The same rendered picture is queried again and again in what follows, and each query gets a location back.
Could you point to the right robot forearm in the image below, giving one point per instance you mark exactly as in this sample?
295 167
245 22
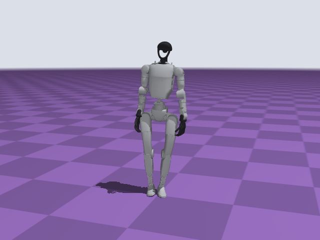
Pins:
141 103

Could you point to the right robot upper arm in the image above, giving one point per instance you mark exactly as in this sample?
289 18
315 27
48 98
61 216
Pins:
143 90

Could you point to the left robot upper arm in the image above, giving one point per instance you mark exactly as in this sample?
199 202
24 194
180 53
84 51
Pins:
179 72

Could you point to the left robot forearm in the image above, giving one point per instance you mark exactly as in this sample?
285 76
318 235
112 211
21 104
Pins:
183 107

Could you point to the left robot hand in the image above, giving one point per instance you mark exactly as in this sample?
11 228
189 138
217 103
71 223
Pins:
182 126

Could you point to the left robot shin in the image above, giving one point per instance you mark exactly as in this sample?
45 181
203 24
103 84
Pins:
164 169

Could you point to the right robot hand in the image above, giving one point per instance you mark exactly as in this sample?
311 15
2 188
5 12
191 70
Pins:
137 120

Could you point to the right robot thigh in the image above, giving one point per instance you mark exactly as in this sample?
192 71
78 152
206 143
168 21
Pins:
146 132

